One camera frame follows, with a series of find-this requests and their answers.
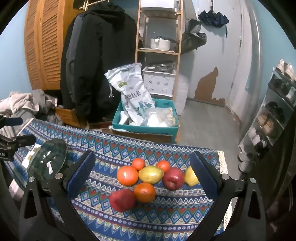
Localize blue patterned tablecloth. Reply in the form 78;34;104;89
3;118;233;241

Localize wooden louvered wardrobe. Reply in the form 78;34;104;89
24;0;93;91

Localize dark blue folded umbrella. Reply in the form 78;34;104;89
198;0;230;39

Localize teal plastic crate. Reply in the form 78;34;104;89
112;98;180;143

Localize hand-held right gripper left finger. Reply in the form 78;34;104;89
18;150;97;241

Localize yellow-green pear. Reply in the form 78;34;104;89
138;165;165;184

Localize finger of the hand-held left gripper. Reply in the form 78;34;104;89
0;117;23;127
0;135;37;150

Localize white box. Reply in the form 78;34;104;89
141;0;182;13

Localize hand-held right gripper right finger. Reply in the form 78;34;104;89
190;151;266;241

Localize dark glass plate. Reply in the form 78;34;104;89
27;138;68;181

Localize wooden shelf rack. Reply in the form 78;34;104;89
135;0;183;100

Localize small tangerine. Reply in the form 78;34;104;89
132;158;146;171
157;160;171;172

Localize clear plastic bags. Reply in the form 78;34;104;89
140;107;178;128

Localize pile of grey clothes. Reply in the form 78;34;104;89
0;90;64;139

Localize white rice bag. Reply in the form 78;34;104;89
105;62;156;127

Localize red apple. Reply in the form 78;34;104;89
162;167;185;191
109;189;136;213

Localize white plastic basket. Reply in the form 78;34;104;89
142;67;176;96

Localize metal steamer pot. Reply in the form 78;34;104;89
148;61;174;73

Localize dark grey hanging bag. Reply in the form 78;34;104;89
181;19;208;55

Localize pale door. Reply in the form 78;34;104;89
228;0;252;116

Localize small yellow pear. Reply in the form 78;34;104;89
184;166;200;187

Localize black jacket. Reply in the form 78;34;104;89
60;3;137;123

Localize shoe rack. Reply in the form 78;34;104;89
238;60;296;181

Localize large orange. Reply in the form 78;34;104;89
117;165;139;186

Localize medium orange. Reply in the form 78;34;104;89
134;182;156;203

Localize grey vertical pipe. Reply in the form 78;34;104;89
245;0;266;149

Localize wooden box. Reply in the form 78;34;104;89
55;107;88;128

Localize white cooking pot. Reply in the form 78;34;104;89
150;36;177;51

